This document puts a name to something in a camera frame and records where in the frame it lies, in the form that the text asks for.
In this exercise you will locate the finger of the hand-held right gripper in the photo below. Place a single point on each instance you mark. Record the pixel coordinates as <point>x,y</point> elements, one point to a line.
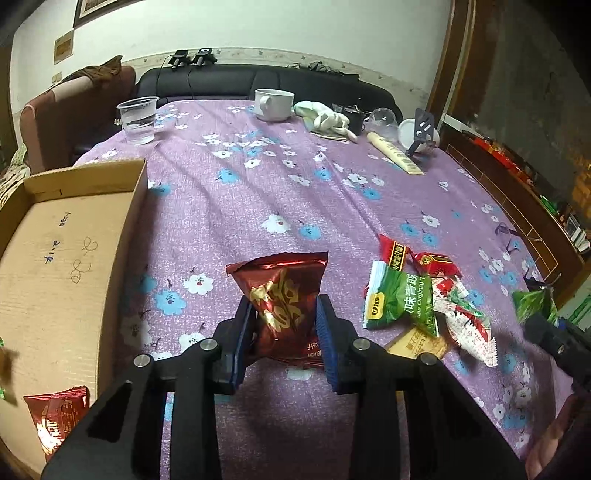
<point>554,337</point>

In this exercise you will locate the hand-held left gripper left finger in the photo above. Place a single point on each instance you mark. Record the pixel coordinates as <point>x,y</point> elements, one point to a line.
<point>240,350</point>

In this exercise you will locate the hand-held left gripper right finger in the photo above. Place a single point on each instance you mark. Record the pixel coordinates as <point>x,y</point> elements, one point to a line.
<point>330,350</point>

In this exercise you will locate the small green snack packet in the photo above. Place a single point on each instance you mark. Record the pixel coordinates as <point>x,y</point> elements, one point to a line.
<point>535,302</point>

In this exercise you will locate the dark red snack packet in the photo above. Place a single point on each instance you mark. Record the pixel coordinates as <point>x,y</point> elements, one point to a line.
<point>281,300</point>
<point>55,415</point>

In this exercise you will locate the white red candy packet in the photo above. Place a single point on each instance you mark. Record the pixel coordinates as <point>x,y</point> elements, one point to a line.
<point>471,330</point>
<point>452,290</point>

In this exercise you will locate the large green snack packet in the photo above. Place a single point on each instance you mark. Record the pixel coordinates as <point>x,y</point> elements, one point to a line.
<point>399,300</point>

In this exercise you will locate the tan gold snack packet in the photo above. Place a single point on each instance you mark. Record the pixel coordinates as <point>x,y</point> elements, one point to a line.
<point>418,346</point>

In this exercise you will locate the red gold-label snack packet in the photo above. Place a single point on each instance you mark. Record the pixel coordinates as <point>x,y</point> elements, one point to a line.
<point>395,254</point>
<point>434,265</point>

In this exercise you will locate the cardboard box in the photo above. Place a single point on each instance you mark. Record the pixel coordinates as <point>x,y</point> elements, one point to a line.
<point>60,258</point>

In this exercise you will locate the person's right hand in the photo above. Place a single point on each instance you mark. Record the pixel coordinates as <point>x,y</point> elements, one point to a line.
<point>549,443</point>

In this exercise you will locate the eyeglasses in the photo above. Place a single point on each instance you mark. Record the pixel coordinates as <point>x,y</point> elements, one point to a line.
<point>510,230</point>

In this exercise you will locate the row of red boxes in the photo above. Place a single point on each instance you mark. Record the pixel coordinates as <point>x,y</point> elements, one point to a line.
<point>498,154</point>

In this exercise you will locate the cream tube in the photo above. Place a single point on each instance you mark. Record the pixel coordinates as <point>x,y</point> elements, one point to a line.
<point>395,154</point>

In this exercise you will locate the white bowl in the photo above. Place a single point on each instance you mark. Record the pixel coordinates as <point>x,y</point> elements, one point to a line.
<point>408,134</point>

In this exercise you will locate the small black box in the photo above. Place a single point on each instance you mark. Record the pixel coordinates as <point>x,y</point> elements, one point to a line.
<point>354,119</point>

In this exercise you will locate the white cloth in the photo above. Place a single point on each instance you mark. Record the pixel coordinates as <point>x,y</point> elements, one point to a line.
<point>323,117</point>

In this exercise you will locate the green brown snack packet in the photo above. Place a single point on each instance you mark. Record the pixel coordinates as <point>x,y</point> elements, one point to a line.
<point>7,369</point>

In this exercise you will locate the tipped clear plastic cup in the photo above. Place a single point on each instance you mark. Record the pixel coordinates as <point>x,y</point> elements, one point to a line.
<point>383,121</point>

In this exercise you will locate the black phone stand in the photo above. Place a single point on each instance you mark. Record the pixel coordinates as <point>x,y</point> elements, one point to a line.
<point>422,127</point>

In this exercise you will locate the white mug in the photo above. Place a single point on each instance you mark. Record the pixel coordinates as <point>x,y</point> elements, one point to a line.
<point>273,105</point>

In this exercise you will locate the wooden cabinet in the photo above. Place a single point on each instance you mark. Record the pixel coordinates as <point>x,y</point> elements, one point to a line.
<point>508,92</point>

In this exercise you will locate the black sofa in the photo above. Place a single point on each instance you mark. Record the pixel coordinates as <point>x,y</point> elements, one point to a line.
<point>221,81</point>

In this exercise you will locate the dark cloth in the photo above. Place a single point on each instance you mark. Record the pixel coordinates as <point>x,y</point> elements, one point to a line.
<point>323,67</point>

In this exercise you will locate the printed blanket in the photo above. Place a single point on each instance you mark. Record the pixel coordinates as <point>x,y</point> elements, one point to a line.
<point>14,175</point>

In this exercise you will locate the brown armchair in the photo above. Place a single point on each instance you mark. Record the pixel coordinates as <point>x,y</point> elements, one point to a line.
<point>64,120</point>

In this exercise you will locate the black charging device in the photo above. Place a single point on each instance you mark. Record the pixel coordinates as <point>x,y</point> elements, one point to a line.
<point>179,59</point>
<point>203,57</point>

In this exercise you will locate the brown cloth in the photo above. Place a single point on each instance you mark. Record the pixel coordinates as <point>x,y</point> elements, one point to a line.
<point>99,69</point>

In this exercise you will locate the small wall picture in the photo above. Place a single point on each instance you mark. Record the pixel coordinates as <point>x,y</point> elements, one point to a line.
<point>64,46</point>

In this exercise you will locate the framed wall painting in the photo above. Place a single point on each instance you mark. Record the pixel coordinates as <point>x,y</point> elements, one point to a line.
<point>101,9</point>

